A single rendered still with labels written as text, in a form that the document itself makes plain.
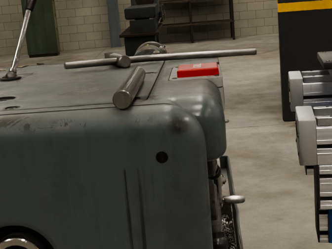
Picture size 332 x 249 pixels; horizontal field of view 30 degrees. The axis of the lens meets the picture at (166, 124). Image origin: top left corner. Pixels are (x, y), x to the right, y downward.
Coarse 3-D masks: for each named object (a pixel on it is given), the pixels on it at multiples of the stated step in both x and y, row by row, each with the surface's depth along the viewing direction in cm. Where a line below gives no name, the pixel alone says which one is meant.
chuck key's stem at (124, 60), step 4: (116, 52) 111; (108, 56) 113; (112, 56) 109; (116, 56) 107; (120, 56) 105; (124, 56) 105; (128, 56) 105; (120, 60) 105; (124, 60) 105; (128, 60) 105; (120, 64) 105; (124, 64) 105; (128, 64) 106
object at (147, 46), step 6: (150, 42) 268; (156, 42) 268; (138, 48) 269; (144, 48) 250; (150, 48) 250; (156, 48) 252; (162, 48) 252; (138, 54) 250; (144, 54) 250; (150, 54) 250
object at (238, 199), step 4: (228, 196) 200; (232, 196) 200; (236, 196) 200; (240, 196) 200; (224, 200) 200; (228, 200) 199; (232, 200) 199; (236, 200) 199; (240, 200) 199; (244, 200) 200
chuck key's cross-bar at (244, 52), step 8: (248, 48) 110; (136, 56) 108; (144, 56) 108; (152, 56) 108; (160, 56) 108; (168, 56) 108; (176, 56) 108; (184, 56) 109; (192, 56) 109; (200, 56) 109; (208, 56) 109; (216, 56) 109; (224, 56) 109; (64, 64) 104; (72, 64) 104; (80, 64) 104; (88, 64) 105; (96, 64) 105; (104, 64) 106; (112, 64) 106
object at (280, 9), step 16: (288, 0) 574; (304, 0) 572; (320, 0) 569; (288, 16) 577; (304, 16) 575; (320, 16) 572; (288, 32) 581; (304, 32) 578; (320, 32) 576; (288, 48) 584; (304, 48) 582; (320, 48) 579; (288, 64) 587; (304, 64) 585; (320, 64) 582; (288, 80) 591; (288, 96) 594; (288, 112) 598
